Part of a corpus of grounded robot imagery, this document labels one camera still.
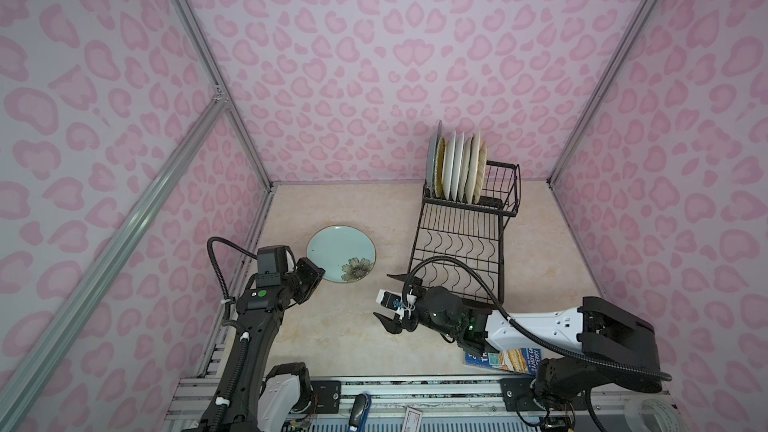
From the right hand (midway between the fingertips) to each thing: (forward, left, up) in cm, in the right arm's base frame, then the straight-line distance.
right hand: (384, 289), depth 75 cm
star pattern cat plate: (+23, -22, +20) cm, 38 cm away
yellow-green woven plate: (+28, -14, +16) cm, 35 cm away
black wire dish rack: (+24, -24, -15) cm, 37 cm away
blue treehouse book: (-12, -35, -14) cm, 40 cm away
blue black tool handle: (-25, +5, -11) cm, 27 cm away
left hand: (+7, +16, 0) cm, 17 cm away
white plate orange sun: (+24, -18, +19) cm, 36 cm away
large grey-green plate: (+28, -12, +17) cm, 34 cm away
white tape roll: (-23, -63, -17) cm, 69 cm away
